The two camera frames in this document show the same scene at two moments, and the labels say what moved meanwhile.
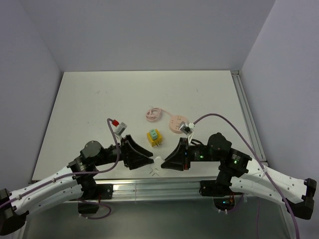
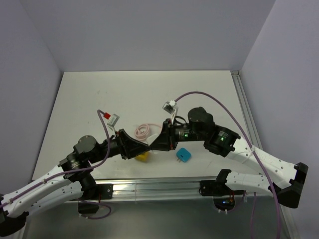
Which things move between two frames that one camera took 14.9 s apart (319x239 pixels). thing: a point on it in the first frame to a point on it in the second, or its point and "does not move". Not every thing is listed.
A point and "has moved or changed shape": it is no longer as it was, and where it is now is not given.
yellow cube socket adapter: x=154 y=142 has moved or changed shape
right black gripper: x=177 y=159 to x=167 y=140
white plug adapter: x=156 y=164 to x=151 y=139
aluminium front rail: x=177 y=189 does not move
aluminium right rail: x=248 y=117 does not move
